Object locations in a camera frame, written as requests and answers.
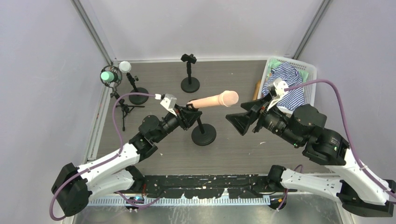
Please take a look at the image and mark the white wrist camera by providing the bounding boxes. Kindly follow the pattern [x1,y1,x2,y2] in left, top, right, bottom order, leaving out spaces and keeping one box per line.
[155,93,177,116]
[266,78,289,111]

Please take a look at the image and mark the aluminium frame rail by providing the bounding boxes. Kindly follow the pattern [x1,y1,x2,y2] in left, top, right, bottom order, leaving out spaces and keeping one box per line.
[65,60,120,197]

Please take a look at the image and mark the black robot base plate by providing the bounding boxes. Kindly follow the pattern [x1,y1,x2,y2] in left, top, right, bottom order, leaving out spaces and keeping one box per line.
[121,174,285,199]

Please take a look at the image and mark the green cloth in basket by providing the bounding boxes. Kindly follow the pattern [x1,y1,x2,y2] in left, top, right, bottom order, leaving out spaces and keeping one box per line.
[265,59,309,82]

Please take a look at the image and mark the purple camera cable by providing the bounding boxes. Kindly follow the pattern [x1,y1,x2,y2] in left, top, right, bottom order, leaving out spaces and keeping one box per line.
[275,79,396,211]
[49,92,164,222]

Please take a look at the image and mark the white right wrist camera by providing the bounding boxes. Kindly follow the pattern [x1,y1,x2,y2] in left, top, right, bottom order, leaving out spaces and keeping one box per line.
[266,78,289,111]

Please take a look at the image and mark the green microphone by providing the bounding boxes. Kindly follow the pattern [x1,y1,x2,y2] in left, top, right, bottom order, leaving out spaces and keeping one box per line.
[100,71,115,83]

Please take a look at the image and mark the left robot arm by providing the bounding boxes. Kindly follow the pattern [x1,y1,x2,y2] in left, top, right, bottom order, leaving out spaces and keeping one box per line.
[50,106,202,217]

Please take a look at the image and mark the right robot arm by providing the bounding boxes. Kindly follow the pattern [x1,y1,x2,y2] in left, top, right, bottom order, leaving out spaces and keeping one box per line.
[226,97,396,217]

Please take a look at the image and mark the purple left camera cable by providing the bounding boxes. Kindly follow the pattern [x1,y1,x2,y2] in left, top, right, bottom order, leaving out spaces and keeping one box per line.
[49,92,164,222]

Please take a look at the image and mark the blue striped cloth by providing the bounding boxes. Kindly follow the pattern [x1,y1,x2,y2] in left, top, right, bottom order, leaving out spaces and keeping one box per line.
[261,62,305,111]

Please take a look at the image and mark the black shock mount stand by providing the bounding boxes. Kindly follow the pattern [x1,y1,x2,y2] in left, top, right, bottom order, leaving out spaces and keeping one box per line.
[191,117,217,146]

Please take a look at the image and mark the gold microphone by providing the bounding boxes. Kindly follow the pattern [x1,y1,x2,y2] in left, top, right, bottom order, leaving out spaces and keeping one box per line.
[253,80,261,100]

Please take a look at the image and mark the black stand with clip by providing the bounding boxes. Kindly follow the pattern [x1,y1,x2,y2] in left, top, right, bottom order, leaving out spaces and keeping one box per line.
[181,54,200,93]

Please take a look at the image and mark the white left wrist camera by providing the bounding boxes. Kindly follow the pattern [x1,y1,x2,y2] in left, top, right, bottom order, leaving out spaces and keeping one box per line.
[155,93,177,116]

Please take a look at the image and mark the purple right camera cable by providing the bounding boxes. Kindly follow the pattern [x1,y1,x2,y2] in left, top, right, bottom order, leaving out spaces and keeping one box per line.
[275,79,396,211]

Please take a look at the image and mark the white plastic basket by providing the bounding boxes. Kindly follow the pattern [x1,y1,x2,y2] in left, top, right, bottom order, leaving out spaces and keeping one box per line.
[258,56,318,115]

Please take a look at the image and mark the white microphone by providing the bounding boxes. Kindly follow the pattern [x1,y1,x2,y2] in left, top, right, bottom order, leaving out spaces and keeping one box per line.
[119,61,132,73]

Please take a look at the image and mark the pink microphone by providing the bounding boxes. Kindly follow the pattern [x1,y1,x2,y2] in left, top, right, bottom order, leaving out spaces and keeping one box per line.
[187,91,239,109]

